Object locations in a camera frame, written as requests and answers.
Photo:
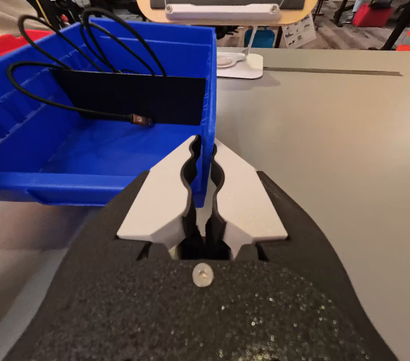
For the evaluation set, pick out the red bag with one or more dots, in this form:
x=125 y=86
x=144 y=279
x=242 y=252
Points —
x=373 y=16

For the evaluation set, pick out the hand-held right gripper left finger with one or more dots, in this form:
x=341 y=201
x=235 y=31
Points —
x=157 y=204

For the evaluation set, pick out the blue plastic bin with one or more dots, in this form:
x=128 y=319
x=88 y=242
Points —
x=96 y=156

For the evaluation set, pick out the grey desk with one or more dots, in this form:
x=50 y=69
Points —
x=320 y=143

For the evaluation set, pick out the teal basket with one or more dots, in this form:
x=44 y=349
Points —
x=262 y=40

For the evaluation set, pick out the black bin divider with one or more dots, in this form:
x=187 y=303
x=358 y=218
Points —
x=144 y=95

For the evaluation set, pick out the beige cloth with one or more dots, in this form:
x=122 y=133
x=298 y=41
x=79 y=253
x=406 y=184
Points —
x=12 y=8

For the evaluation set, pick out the white printed sheet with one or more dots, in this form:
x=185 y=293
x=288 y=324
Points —
x=298 y=32

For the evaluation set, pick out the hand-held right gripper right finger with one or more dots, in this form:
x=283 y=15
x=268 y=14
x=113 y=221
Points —
x=249 y=204

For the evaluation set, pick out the red plastic bin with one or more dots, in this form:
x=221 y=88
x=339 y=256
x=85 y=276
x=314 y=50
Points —
x=12 y=42

